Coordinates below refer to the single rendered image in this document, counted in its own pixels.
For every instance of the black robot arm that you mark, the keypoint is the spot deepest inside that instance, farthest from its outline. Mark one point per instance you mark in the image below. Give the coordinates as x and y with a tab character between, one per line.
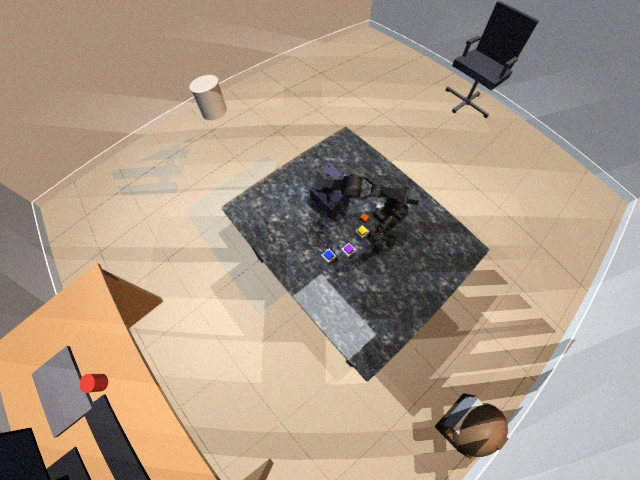
351	186

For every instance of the blue button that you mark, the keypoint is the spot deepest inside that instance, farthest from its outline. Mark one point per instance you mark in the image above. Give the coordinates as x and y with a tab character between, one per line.
328	256

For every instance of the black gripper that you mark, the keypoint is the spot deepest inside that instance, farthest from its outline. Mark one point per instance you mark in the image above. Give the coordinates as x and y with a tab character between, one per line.
382	214

